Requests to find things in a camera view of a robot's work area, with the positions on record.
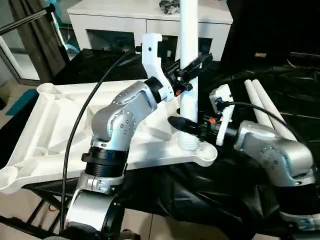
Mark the white cabinet with glass doors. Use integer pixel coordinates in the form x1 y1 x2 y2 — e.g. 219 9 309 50
67 0 234 63

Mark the black folding table frame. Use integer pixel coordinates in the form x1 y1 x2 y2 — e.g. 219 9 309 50
0 187 76 240

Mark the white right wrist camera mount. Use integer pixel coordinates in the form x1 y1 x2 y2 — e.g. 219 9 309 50
209 84 236 147

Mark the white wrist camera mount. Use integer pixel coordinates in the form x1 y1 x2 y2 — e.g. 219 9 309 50
209 84 236 147
141 33 175 103

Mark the black plastic mat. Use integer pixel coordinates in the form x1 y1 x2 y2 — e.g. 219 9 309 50
49 48 320 226

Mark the clear bag of black parts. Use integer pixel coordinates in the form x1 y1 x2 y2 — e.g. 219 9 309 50
159 0 182 15

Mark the dark metal rod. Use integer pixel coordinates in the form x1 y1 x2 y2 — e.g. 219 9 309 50
290 51 320 58

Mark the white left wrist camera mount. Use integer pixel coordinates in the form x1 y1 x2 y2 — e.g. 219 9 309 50
141 33 175 103

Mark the white plastic table leg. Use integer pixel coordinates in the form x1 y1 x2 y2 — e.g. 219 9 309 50
244 79 275 126
251 79 298 143
178 0 201 152

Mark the white plastic table top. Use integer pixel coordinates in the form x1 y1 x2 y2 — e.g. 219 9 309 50
0 79 218 195

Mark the blue flat board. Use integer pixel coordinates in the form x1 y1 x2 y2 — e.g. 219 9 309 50
4 89 39 116

